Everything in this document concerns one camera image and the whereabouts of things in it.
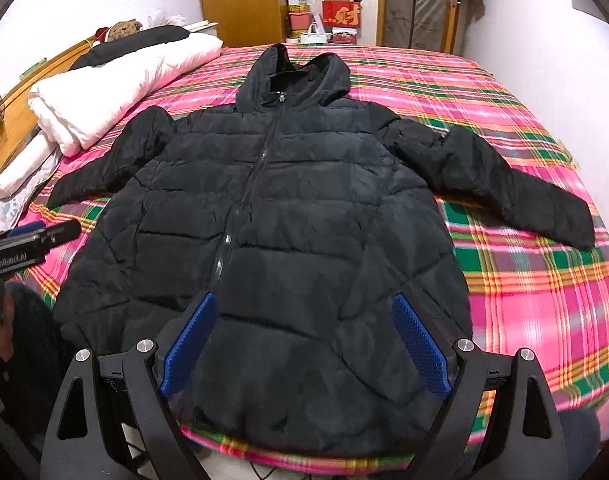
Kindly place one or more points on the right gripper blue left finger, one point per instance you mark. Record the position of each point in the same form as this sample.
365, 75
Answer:
181, 342

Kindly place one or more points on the black hooded puffer jacket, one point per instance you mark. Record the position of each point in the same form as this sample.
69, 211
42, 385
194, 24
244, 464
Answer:
305, 213

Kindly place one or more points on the red gift box gold character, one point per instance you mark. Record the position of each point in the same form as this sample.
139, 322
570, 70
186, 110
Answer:
346, 14

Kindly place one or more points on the black folded garment on duvet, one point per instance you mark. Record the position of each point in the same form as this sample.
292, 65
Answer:
109, 51

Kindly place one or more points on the white pillow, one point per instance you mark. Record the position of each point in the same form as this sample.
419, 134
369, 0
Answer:
20, 180

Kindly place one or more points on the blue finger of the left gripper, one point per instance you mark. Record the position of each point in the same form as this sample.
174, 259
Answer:
27, 229

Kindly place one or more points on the wooden headboard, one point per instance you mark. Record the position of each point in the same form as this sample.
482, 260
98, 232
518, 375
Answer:
18, 120

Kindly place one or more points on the white folded duvet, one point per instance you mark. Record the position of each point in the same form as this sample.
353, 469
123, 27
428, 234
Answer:
76, 108

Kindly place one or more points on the brown plush toy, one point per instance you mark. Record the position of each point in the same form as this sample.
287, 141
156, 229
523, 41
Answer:
123, 29

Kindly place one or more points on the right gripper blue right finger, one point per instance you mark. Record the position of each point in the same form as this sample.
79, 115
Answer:
425, 343

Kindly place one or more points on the white bag by wardrobe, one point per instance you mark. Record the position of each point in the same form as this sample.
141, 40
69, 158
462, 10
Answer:
313, 35

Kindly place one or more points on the pink storage box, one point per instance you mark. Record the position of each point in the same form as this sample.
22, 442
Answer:
300, 21

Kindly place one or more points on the wooden framed door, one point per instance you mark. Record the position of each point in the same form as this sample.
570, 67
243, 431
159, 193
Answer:
417, 24

